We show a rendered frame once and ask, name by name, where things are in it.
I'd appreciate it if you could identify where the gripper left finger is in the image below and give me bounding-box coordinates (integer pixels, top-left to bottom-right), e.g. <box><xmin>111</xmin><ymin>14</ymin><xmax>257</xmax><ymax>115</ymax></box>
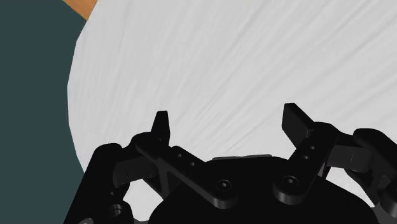
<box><xmin>63</xmin><ymin>110</ymin><xmax>239</xmax><ymax>224</ymax></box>

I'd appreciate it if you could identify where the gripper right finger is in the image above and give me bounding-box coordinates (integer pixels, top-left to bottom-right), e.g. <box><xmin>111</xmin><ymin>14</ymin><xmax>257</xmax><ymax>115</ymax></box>
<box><xmin>272</xmin><ymin>102</ymin><xmax>397</xmax><ymax>218</ymax></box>

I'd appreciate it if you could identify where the white round table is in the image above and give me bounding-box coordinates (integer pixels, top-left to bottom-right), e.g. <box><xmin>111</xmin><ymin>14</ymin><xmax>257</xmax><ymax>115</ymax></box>
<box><xmin>67</xmin><ymin>0</ymin><xmax>397</xmax><ymax>223</ymax></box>

